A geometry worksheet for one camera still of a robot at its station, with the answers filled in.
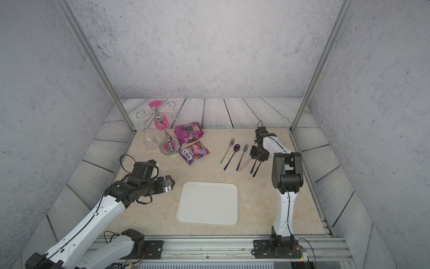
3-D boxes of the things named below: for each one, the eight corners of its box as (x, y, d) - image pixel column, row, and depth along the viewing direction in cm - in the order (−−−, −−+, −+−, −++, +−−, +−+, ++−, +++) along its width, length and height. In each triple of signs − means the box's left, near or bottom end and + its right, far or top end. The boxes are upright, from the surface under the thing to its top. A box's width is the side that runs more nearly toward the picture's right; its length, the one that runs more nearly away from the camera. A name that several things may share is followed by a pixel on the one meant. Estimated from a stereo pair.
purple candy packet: (189, 165, 103) (189, 162, 101) (179, 152, 110) (179, 150, 108) (208, 154, 109) (208, 151, 107) (198, 142, 116) (197, 139, 114)
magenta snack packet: (180, 147, 112) (178, 140, 107) (174, 133, 121) (172, 126, 116) (204, 139, 117) (203, 132, 112) (197, 126, 125) (196, 119, 120)
